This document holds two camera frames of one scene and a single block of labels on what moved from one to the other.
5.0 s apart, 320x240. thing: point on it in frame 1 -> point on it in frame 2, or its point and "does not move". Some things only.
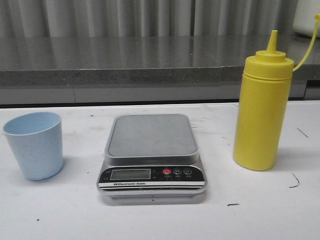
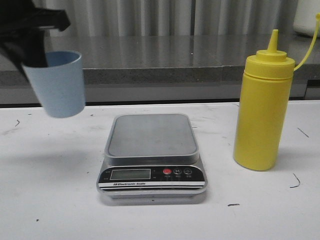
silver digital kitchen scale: x=151 y=156 does not move
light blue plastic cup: x=36 y=140 -> x=59 y=86
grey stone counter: x=143 y=69 does not move
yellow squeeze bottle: x=262 y=106 does not move
